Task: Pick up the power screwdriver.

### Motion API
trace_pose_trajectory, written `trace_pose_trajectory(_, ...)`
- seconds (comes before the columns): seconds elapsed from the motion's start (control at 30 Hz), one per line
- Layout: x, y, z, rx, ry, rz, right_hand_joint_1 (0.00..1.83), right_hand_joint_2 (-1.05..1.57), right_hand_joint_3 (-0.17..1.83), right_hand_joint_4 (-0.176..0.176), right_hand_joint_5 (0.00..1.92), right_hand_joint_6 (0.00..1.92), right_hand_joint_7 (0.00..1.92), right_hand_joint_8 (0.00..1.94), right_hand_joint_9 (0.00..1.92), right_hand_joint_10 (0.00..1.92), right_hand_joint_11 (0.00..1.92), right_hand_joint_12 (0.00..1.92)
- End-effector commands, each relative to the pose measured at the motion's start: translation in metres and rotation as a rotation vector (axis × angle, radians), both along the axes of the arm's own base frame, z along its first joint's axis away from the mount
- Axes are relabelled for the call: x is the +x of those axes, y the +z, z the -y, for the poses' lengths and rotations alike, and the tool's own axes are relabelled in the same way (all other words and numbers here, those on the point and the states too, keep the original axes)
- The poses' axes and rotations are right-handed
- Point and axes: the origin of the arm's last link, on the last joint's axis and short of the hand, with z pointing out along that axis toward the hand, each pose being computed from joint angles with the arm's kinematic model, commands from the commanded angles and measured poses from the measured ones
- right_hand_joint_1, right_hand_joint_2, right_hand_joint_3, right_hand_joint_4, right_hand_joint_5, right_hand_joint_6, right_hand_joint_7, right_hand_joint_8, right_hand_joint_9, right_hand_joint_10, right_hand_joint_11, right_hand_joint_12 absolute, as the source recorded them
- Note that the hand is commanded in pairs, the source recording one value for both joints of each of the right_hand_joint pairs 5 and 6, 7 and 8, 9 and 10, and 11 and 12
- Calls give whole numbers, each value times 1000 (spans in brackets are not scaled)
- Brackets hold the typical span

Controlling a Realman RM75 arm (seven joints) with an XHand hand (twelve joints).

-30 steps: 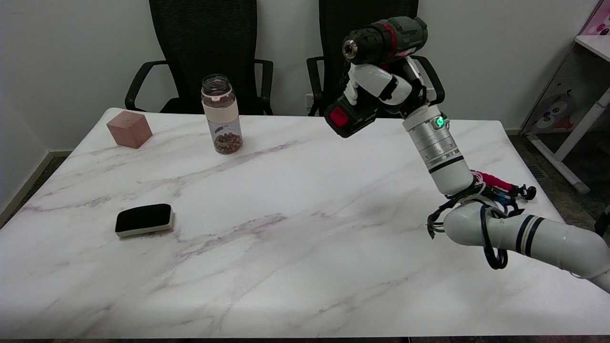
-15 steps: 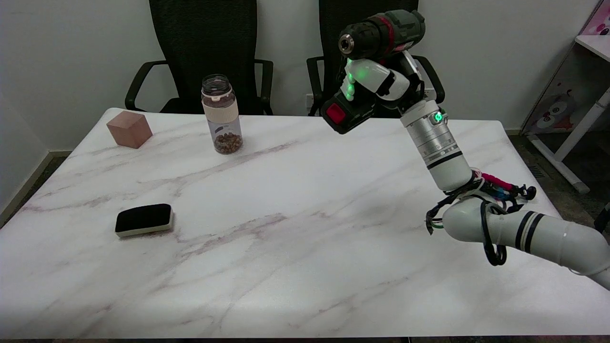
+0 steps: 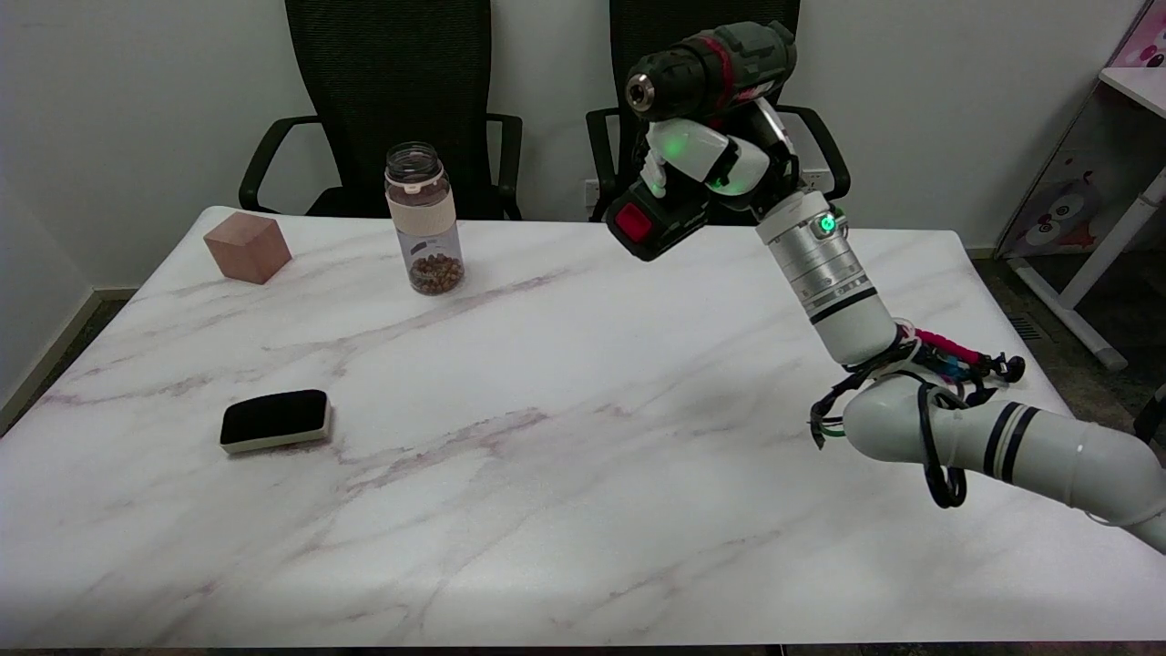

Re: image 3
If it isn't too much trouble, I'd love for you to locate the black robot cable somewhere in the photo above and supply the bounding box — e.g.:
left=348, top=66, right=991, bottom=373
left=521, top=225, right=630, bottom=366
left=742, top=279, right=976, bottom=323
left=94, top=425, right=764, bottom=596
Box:
left=809, top=319, right=1003, bottom=509

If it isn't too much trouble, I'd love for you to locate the black whiteboard eraser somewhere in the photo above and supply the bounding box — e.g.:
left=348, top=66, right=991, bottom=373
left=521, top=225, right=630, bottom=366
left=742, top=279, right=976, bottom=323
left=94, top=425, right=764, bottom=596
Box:
left=220, top=389, right=332, bottom=456

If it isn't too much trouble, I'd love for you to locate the clear bottle with nuts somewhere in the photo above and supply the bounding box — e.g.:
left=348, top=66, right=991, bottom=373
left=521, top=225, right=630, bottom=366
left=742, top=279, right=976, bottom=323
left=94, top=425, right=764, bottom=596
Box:
left=384, top=142, right=466, bottom=297

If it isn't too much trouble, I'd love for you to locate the green red power screwdriver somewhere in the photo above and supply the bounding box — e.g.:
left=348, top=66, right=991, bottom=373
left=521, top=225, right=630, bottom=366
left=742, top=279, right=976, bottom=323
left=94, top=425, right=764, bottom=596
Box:
left=605, top=20, right=799, bottom=263

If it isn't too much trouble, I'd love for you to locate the black mesh office chair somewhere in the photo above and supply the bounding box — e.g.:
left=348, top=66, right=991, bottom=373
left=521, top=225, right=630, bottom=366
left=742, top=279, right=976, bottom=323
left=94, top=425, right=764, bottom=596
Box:
left=586, top=0, right=852, bottom=228
left=239, top=0, right=525, bottom=221

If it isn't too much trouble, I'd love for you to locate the red flexible mini tripod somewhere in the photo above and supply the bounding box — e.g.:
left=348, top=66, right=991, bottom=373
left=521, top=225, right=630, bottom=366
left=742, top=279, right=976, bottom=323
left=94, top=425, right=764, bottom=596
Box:
left=911, top=328, right=1027, bottom=384

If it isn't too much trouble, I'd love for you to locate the white desk with cartoon panel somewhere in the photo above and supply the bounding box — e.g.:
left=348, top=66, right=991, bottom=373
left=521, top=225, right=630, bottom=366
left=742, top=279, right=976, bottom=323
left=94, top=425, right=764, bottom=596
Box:
left=996, top=0, right=1166, bottom=373

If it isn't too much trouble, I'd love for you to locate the pink cube block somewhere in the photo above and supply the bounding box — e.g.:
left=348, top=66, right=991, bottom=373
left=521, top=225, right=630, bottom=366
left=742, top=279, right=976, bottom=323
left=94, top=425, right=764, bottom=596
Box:
left=203, top=212, right=293, bottom=286

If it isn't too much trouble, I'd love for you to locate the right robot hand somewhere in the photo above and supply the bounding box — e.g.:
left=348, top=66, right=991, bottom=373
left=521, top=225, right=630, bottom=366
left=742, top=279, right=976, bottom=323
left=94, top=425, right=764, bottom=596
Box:
left=638, top=96, right=804, bottom=225

